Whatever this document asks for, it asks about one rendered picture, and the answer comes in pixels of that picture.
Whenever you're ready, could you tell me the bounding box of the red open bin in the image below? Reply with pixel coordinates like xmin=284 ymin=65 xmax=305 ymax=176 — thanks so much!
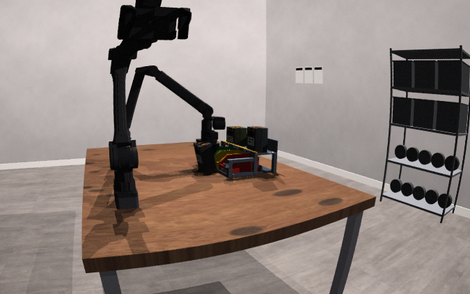
xmin=220 ymin=153 xmax=259 ymax=173

